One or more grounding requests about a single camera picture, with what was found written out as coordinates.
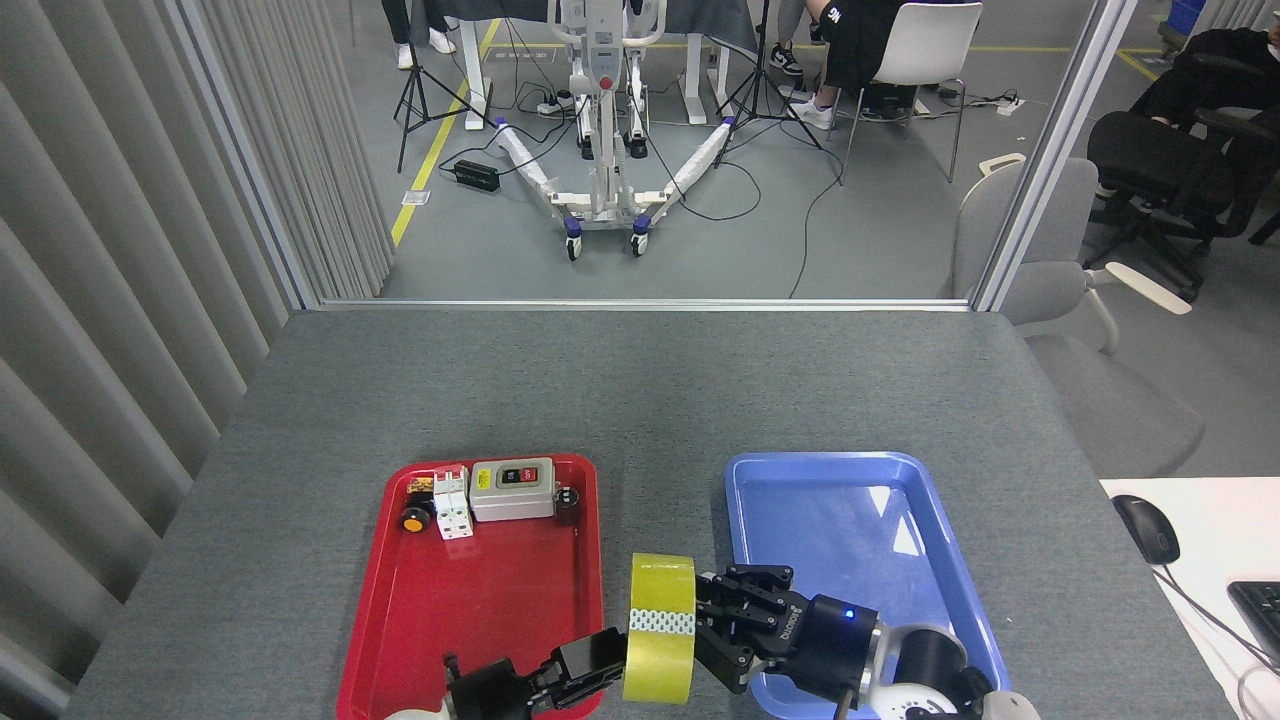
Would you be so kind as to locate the standing person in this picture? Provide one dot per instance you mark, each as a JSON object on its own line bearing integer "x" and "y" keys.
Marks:
{"x": 395, "y": 20}

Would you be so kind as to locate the black office chair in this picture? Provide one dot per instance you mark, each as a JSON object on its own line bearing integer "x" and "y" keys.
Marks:
{"x": 1150, "y": 160}

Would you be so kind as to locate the grey office chair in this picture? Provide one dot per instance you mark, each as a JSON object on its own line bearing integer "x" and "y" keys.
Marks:
{"x": 1100, "y": 400}

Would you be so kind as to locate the blue bin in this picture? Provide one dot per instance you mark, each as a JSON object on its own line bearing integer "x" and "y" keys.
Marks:
{"x": 1185, "y": 20}

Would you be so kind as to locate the yellow tape roll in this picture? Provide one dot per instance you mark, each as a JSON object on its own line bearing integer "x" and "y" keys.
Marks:
{"x": 660, "y": 590}

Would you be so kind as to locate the white plastic chair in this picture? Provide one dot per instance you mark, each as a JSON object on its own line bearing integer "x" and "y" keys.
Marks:
{"x": 935, "y": 45}

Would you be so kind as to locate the black computer mouse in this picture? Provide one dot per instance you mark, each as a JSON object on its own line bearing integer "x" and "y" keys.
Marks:
{"x": 1148, "y": 528}

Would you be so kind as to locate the red plastic tray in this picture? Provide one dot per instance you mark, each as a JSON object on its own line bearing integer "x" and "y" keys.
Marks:
{"x": 480, "y": 600}

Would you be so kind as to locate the silver post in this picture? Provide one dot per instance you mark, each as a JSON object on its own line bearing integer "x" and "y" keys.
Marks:
{"x": 1055, "y": 150}

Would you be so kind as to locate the white power strip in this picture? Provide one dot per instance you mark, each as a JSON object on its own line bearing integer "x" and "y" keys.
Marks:
{"x": 1010, "y": 103}

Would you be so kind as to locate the orange push button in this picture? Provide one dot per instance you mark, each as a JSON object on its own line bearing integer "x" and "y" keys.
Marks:
{"x": 414, "y": 518}

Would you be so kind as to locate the grey push button switch box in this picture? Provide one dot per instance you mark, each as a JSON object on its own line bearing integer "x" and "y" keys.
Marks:
{"x": 510, "y": 500}

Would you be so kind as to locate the small black knob switch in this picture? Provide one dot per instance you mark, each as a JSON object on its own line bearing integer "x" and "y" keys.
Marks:
{"x": 567, "y": 505}

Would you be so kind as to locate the black tripod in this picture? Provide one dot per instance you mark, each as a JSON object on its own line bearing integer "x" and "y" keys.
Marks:
{"x": 416, "y": 75}
{"x": 764, "y": 60}

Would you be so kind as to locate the black power adapter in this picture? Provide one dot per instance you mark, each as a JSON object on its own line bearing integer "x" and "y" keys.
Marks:
{"x": 476, "y": 175}

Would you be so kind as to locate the white wheeled stand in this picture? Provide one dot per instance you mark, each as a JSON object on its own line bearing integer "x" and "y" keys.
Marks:
{"x": 605, "y": 190}

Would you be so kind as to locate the small yellow black component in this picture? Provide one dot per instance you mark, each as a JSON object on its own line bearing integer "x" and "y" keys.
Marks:
{"x": 420, "y": 485}

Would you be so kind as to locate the seated person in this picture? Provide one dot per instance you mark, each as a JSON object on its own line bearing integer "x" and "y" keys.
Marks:
{"x": 850, "y": 40}

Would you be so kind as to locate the blue plastic tray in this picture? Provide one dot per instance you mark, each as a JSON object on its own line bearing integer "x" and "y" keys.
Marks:
{"x": 850, "y": 510}

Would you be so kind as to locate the person's leg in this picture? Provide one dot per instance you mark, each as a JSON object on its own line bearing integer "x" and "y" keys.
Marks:
{"x": 785, "y": 60}

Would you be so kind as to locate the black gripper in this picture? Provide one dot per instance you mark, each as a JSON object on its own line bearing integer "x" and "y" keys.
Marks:
{"x": 490, "y": 695}
{"x": 835, "y": 645}

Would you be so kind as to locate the white circuit breaker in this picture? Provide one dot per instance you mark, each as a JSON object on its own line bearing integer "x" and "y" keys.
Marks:
{"x": 452, "y": 505}

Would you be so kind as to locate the black keyboard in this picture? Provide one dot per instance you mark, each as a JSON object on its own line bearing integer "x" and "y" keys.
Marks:
{"x": 1262, "y": 615}

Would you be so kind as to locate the silver rail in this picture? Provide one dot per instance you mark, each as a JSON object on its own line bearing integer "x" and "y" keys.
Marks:
{"x": 650, "y": 304}

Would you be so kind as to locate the white floor label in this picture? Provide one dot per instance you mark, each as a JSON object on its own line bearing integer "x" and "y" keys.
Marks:
{"x": 416, "y": 197}

